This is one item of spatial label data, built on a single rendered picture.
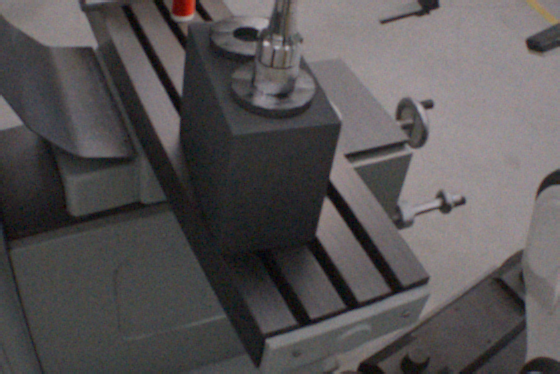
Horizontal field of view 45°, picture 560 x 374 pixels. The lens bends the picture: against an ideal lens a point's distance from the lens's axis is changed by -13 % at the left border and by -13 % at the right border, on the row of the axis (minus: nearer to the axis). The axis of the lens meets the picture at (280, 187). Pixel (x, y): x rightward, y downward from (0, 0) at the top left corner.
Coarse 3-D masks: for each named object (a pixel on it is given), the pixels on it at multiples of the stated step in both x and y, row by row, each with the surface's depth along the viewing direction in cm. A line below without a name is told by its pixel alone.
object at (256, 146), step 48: (192, 48) 88; (240, 48) 84; (192, 96) 90; (240, 96) 77; (288, 96) 78; (192, 144) 94; (240, 144) 76; (288, 144) 78; (336, 144) 81; (240, 192) 81; (288, 192) 84; (240, 240) 87; (288, 240) 90
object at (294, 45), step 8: (264, 32) 75; (296, 32) 76; (256, 40) 76; (264, 40) 74; (272, 40) 75; (288, 40) 75; (296, 40) 75; (264, 48) 75; (272, 48) 74; (280, 48) 74; (288, 48) 74; (296, 48) 75
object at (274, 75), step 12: (264, 60) 75; (276, 60) 75; (288, 60) 75; (252, 72) 79; (264, 72) 76; (276, 72) 76; (288, 72) 76; (264, 84) 77; (276, 84) 77; (288, 84) 78
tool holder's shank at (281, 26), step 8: (280, 0) 71; (288, 0) 71; (296, 0) 71; (280, 8) 72; (288, 8) 72; (296, 8) 72; (272, 16) 73; (280, 16) 72; (288, 16) 72; (296, 16) 73; (272, 24) 73; (280, 24) 73; (288, 24) 73; (296, 24) 74; (272, 32) 74; (280, 32) 73; (288, 32) 74; (280, 40) 75
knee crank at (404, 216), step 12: (444, 192) 160; (456, 192) 163; (408, 204) 155; (420, 204) 158; (432, 204) 159; (444, 204) 160; (456, 204) 163; (396, 216) 155; (408, 216) 154; (396, 228) 157
